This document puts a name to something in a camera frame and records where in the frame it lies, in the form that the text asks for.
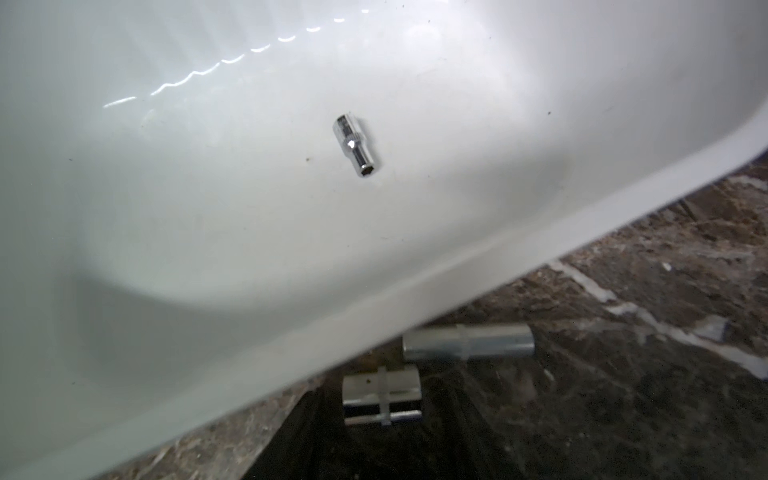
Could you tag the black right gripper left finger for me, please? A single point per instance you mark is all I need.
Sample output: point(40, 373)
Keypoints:
point(310, 443)

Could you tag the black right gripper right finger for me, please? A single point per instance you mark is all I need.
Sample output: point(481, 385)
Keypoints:
point(463, 444)

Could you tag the long chrome socket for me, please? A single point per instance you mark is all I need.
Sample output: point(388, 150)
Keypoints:
point(464, 342)

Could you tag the white plastic storage box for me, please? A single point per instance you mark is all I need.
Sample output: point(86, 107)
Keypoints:
point(182, 234)

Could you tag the small chrome socket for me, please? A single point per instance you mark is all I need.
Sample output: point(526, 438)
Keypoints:
point(353, 143)

